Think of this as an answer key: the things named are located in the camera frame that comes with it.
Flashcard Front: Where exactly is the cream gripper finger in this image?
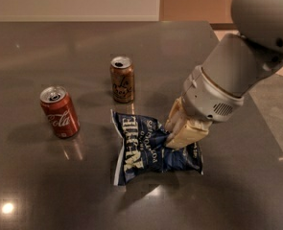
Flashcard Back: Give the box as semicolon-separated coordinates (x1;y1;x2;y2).
166;118;212;150
165;98;188;133

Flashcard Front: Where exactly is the blue potato chip bag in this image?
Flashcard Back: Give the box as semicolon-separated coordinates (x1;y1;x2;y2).
111;110;203;186

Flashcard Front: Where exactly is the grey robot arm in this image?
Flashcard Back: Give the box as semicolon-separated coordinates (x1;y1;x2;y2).
165;0;283;150

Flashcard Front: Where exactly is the brown LaCroix can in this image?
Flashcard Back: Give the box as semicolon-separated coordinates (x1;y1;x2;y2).
110;56;134;104

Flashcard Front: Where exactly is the red Coca-Cola can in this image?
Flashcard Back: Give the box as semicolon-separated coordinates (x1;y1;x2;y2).
40;86;80;138

